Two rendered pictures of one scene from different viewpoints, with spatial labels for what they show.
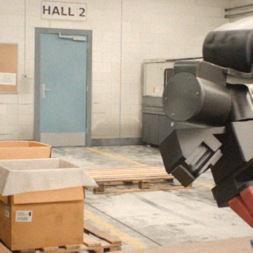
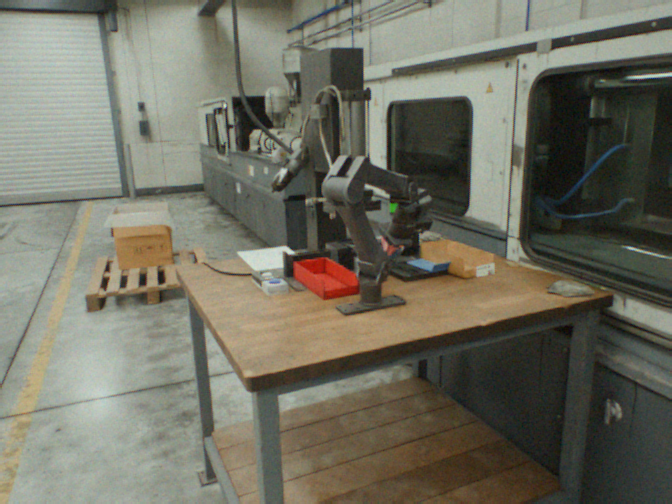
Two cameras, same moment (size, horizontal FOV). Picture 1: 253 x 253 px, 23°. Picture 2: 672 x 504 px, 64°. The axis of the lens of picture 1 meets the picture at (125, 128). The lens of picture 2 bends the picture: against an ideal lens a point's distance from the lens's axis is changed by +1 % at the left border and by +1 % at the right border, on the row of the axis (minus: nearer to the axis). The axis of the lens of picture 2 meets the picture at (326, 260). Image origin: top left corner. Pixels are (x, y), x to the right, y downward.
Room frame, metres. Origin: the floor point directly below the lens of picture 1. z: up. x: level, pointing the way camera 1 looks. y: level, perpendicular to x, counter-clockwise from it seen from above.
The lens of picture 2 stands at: (2.32, -0.31, 1.44)
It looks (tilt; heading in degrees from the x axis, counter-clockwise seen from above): 16 degrees down; 182
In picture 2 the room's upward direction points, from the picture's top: 2 degrees counter-clockwise
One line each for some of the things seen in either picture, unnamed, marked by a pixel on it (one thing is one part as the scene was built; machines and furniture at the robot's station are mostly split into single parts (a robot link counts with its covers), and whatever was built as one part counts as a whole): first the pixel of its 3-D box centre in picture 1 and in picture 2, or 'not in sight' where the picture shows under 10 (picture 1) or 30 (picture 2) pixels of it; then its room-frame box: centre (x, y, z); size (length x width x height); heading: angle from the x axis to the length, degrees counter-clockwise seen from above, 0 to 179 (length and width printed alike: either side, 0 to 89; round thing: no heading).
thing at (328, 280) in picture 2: not in sight; (325, 277); (0.68, -0.38, 0.93); 0.25 x 0.12 x 0.06; 26
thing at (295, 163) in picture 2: not in sight; (293, 166); (0.25, -0.50, 1.25); 0.19 x 0.07 x 0.19; 116
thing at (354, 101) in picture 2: not in sight; (352, 134); (0.45, -0.27, 1.37); 0.11 x 0.09 x 0.30; 116
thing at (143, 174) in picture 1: (127, 178); not in sight; (7.29, -0.03, 0.07); 1.20 x 1.00 x 0.14; 114
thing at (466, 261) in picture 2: not in sight; (455, 258); (0.50, 0.08, 0.93); 0.25 x 0.13 x 0.08; 26
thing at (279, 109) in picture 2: not in sight; (295, 98); (-3.95, -0.83, 1.60); 2.54 x 0.84 x 1.26; 22
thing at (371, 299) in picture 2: not in sight; (371, 293); (0.88, -0.24, 0.94); 0.20 x 0.07 x 0.08; 116
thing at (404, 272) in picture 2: not in sight; (413, 269); (0.55, -0.07, 0.91); 0.17 x 0.16 x 0.02; 116
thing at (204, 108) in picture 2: not in sight; (239, 128); (-6.43, -1.95, 1.24); 2.95 x 0.98 x 0.90; 22
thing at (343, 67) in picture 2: not in sight; (337, 112); (0.33, -0.32, 1.44); 0.17 x 0.13 x 0.42; 26
